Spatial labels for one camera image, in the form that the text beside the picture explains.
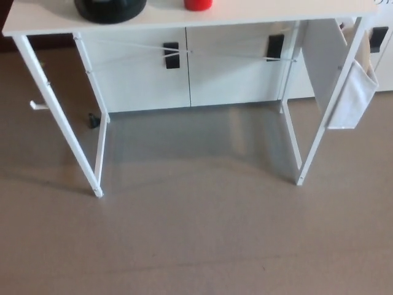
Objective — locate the black electric kettle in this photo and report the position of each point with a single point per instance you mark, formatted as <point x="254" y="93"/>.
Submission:
<point x="107" y="10"/>

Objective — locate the red plastic cup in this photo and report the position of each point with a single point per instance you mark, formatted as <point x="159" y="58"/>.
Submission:
<point x="198" y="4"/>

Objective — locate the white cabinet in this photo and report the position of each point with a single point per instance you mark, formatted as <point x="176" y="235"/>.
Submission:
<point x="230" y="83"/>

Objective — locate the small black floor object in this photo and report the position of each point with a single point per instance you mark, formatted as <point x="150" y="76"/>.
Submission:
<point x="93" y="120"/>

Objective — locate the white table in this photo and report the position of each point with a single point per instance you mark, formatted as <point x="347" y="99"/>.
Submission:
<point x="215" y="17"/>

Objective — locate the white fabric hanging pouch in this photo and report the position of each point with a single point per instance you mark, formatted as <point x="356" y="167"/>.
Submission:
<point x="353" y="98"/>

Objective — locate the white hook on table leg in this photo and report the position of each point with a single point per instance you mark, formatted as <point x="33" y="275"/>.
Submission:
<point x="37" y="105"/>

